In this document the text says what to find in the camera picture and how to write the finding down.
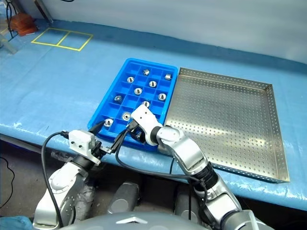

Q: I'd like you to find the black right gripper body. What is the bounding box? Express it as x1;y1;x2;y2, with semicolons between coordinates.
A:
129;122;146;146

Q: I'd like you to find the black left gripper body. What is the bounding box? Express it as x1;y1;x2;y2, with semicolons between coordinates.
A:
90;140;113;159

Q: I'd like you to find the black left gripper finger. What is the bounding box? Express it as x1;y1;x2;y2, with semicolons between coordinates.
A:
89;120;106;138
111;129;129;155

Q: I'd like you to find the blue compartment tray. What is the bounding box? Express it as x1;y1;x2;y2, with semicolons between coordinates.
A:
87;57;178;152

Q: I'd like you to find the dark grey rounded shape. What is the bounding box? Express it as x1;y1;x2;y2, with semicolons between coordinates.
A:
107;182;141;215

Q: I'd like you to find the blue table cover sheet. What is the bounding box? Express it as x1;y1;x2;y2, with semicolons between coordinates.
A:
0;19;307;212

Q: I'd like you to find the grey robot torso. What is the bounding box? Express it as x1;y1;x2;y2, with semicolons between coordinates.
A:
57;210;274;230

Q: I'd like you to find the perforated metal tray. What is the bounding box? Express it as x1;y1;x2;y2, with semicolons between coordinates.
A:
164;67;291;184

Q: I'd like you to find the blue cloth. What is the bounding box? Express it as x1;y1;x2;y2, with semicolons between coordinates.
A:
0;215;34;230

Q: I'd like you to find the orange block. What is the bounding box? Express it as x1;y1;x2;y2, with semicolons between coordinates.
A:
11;13;38;36

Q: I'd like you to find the grey metal bar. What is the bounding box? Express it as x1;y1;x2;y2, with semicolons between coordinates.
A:
35;0;54;23

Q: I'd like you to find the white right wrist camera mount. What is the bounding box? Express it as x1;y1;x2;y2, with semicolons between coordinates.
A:
131;104;163;146

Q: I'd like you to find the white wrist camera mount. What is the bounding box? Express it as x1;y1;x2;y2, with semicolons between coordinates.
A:
131;104;163;146
69;129;101;166

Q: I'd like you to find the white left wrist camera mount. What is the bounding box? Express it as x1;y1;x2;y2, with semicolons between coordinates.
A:
69;129;101;166

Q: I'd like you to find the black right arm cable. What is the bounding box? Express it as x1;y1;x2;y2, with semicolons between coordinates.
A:
115;122;209;221

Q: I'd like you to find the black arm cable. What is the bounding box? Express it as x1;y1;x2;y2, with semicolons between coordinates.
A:
41;130;72;228
115;122;209;221

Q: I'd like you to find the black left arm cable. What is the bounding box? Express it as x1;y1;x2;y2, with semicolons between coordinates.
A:
41;130;72;228

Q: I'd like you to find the thin black cable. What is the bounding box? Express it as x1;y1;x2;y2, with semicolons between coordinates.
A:
0;157;15;209

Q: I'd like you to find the black background cable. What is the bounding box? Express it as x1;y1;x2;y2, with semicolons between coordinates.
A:
5;0;16;40

